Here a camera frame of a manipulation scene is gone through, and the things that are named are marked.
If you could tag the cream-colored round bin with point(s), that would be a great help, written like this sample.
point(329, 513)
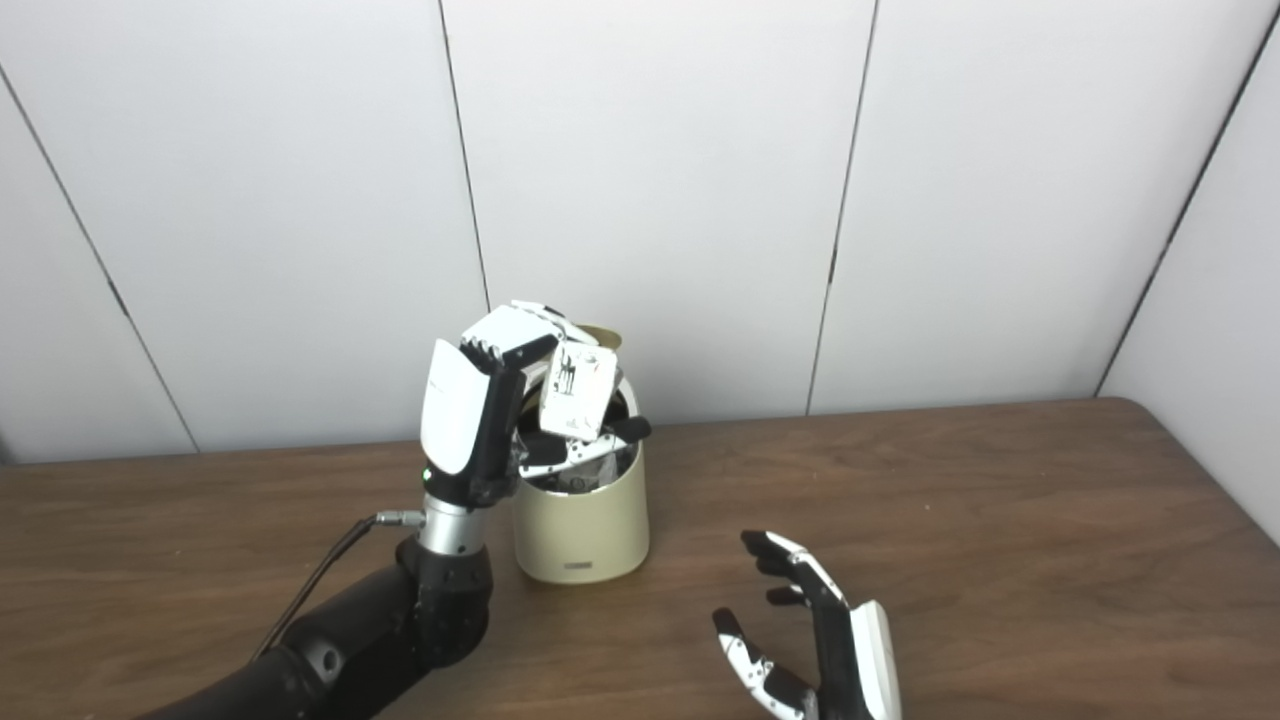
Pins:
point(585, 530)

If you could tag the small white green milk carton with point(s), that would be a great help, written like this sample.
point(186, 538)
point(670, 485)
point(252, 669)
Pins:
point(580, 390)

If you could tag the cream round bin lid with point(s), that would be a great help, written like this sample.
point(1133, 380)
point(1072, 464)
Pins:
point(606, 336)

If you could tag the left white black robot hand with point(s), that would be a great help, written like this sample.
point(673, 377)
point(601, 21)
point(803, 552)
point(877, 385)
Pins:
point(455, 410)

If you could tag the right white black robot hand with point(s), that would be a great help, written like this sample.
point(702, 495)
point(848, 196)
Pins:
point(845, 640)

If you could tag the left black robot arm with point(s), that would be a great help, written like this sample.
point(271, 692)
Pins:
point(380, 620)

